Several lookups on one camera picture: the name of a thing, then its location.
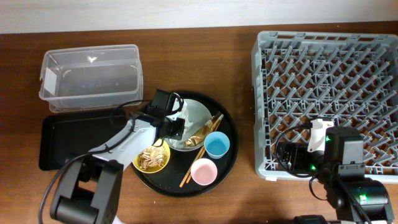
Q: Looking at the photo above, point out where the gold foil wrapper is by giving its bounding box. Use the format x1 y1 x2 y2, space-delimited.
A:
183 112 224 147

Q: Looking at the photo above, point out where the blue plastic cup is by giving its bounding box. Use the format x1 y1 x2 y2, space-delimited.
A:
204 131 230 159

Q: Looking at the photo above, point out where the pink plastic cup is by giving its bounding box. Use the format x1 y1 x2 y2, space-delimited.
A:
190 158 218 186

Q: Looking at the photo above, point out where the white napkin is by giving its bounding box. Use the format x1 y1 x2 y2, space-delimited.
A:
169 93 189 124

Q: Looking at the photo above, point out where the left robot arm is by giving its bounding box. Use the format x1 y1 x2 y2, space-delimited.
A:
38 96 187 224

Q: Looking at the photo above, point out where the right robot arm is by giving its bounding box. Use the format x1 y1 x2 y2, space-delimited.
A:
274 126 394 223

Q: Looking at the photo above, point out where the grey dishwasher rack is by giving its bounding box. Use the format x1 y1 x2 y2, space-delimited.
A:
251 31 397 184

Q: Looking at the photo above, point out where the grey ceramic plate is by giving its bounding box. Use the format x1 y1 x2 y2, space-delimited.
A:
165 99 212 152

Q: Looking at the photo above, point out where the yellow bowl with food scraps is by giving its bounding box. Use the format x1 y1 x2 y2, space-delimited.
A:
132 139 170 174

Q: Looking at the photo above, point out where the wooden chopstick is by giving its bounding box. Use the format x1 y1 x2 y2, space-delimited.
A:
181 116 223 186
179 114 224 188

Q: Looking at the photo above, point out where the clear plastic bin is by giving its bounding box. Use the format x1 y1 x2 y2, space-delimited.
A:
39 44 144 113

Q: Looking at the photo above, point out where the round black tray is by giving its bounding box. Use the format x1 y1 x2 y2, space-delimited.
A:
131 91 239 197

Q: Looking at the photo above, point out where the black rectangular tray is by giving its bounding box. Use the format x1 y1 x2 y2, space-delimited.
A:
39 110 127 170

